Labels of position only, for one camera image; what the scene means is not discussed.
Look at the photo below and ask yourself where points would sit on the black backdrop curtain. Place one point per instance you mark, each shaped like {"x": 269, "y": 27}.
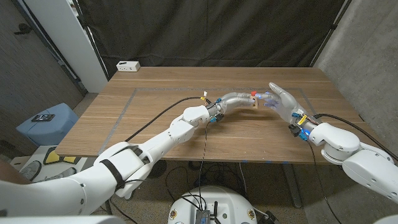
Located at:
{"x": 202, "y": 31}

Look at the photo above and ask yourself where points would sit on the round black floor fan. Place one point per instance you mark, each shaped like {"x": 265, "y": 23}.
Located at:
{"x": 160, "y": 168}

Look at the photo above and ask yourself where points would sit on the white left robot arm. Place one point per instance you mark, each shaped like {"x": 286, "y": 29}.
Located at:
{"x": 140, "y": 149}

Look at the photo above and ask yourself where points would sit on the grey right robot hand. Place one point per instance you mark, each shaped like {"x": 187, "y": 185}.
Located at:
{"x": 286, "y": 102}

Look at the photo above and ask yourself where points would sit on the blue padded stool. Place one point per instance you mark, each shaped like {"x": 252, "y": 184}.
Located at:
{"x": 46, "y": 130}

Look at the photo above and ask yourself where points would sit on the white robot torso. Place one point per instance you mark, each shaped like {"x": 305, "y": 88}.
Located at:
{"x": 211, "y": 202}

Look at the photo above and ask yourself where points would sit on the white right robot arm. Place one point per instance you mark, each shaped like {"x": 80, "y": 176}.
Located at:
{"x": 357, "y": 161}

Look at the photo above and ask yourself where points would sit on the white pillar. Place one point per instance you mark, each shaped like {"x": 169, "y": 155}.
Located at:
{"x": 68, "y": 46}

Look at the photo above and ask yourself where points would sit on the small wooden block with holes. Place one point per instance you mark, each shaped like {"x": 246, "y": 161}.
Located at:
{"x": 254, "y": 102}

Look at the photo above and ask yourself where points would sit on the person's bare leg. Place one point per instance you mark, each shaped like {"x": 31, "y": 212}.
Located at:
{"x": 11, "y": 175}

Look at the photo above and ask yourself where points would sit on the black backdrop stand pole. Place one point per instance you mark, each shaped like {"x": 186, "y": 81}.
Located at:
{"x": 91, "y": 40}
{"x": 332, "y": 30}

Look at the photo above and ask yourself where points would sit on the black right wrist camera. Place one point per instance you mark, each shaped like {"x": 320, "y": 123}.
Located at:
{"x": 294, "y": 130}

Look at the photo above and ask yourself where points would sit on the grey table leg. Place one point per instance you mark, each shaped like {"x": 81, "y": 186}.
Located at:
{"x": 292, "y": 183}

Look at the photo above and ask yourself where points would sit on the red-headed wooden screw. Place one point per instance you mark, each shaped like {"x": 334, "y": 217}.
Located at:
{"x": 254, "y": 93}

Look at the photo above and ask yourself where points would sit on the black wall rail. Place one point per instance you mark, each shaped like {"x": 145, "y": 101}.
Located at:
{"x": 50, "y": 46}

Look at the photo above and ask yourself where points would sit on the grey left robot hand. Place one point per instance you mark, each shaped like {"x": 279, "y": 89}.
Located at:
{"x": 233, "y": 100}

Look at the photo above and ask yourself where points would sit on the white power outlet box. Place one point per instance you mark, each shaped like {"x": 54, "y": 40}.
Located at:
{"x": 128, "y": 66}

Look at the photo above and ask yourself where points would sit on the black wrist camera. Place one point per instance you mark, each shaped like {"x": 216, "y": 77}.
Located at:
{"x": 294, "y": 130}
{"x": 219, "y": 118}

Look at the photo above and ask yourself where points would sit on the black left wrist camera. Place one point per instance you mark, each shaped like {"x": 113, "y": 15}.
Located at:
{"x": 219, "y": 118}

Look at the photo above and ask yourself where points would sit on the grey sneaker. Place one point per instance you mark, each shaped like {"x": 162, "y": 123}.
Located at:
{"x": 60, "y": 174}

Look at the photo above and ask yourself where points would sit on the grey electronics module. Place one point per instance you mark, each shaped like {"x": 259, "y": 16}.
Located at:
{"x": 202, "y": 216}

